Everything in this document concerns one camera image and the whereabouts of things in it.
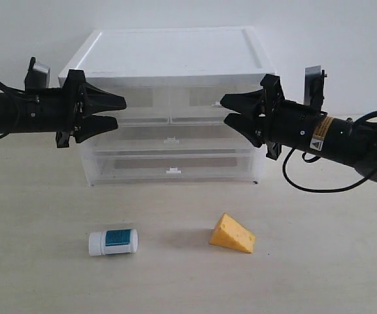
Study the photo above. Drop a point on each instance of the white pill bottle blue label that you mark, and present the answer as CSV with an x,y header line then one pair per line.
x,y
124,241

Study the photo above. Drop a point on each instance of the clear bottom wide drawer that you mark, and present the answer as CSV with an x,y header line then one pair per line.
x,y
171,165

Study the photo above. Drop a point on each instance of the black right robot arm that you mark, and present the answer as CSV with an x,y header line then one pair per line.
x,y
348,142

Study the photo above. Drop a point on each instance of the white plastic drawer cabinet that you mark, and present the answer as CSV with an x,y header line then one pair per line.
x,y
172,81

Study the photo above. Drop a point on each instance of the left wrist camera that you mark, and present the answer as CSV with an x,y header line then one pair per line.
x,y
38,75

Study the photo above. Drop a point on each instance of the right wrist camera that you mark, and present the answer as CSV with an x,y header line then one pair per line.
x,y
314,79

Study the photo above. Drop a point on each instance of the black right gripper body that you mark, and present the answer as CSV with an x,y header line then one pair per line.
x,y
285,122

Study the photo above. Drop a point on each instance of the clear middle wide drawer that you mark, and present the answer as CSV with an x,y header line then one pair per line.
x,y
161,137

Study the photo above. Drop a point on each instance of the yellow cheese wedge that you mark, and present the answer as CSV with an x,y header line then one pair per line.
x,y
229,233

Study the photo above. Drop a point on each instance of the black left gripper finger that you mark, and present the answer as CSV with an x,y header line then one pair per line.
x,y
94,125
96,100

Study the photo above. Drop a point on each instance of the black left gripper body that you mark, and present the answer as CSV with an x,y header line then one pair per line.
x,y
55,109

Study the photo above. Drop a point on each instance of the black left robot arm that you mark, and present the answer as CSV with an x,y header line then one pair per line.
x,y
13,111

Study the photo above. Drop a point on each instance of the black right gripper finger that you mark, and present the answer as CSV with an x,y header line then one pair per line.
x,y
245,127
250,102

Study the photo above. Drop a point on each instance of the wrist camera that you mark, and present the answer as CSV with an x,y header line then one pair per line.
x,y
314,79
38,75

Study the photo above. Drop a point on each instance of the clear wide drawer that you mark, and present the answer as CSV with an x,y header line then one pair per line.
x,y
161,137
171,165

